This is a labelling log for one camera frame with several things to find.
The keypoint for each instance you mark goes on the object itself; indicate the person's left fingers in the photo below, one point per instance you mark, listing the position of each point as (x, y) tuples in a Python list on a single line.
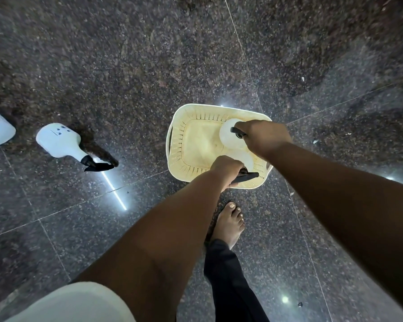
[(236, 170)]

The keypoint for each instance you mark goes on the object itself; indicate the person's right forearm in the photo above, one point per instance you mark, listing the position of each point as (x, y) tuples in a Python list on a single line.
[(349, 204)]

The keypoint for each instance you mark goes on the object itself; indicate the white spray bottle black trigger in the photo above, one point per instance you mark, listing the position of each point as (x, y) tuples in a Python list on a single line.
[(245, 158), (58, 140), (227, 134)]

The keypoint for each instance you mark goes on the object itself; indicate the person's white sleeve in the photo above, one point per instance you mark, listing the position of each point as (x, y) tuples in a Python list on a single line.
[(77, 303)]

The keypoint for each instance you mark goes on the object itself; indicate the person's left hand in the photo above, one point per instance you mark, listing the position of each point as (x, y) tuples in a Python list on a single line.
[(226, 165)]

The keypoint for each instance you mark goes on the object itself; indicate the person's black trouser leg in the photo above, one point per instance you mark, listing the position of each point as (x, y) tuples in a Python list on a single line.
[(233, 285)]

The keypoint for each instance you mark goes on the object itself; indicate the person's right hand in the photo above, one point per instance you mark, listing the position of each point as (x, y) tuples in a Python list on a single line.
[(265, 135)]

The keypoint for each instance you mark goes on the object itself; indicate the person's right fingers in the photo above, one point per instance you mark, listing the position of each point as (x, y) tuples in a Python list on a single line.
[(244, 126)]

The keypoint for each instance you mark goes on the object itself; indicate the person's left forearm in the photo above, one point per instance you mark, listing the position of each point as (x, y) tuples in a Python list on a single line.
[(174, 231)]

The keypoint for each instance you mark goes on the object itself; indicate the cream plastic perforated basket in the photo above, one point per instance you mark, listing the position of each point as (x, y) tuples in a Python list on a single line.
[(194, 144)]

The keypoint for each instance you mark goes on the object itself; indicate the person's bare foot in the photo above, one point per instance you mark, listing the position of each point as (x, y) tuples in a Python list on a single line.
[(227, 224)]

